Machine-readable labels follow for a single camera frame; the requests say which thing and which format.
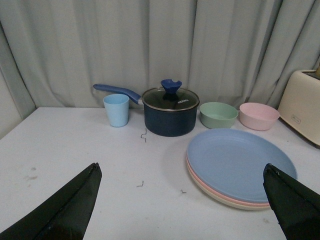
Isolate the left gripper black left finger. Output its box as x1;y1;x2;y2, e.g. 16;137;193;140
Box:
0;163;102;240

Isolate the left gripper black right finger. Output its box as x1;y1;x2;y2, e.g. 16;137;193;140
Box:
263;163;320;240

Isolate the blue plate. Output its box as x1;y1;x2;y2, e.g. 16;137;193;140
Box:
187;128;298;204

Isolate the pink plate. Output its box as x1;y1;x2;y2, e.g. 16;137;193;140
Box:
186;157;271;208

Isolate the beige plate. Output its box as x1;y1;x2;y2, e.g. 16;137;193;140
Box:
186;164;272;211

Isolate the pink bowl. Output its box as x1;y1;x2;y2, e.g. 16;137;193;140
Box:
239;102;280;131

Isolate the cream toaster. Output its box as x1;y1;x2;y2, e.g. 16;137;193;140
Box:
278;70;320;148

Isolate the light blue cup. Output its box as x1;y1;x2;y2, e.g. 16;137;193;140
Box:
103;93;130;128

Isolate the green bowl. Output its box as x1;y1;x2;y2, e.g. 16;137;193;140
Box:
199;102;239;129

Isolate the dark blue saucepan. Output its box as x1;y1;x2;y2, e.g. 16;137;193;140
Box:
93;83;199;137

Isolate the glass pot lid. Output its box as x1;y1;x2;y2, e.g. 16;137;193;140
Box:
142;79;200;112

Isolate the grey curtain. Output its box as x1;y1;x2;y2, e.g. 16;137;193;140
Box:
0;0;320;141

